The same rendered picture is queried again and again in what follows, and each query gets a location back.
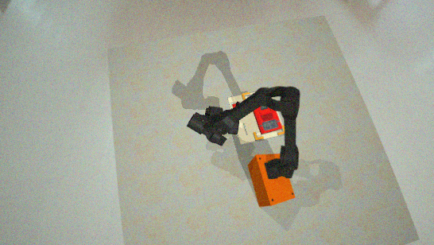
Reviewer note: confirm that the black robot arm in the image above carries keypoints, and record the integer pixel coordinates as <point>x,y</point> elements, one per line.
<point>221,122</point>

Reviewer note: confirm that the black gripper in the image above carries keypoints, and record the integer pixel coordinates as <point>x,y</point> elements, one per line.
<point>234,130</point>

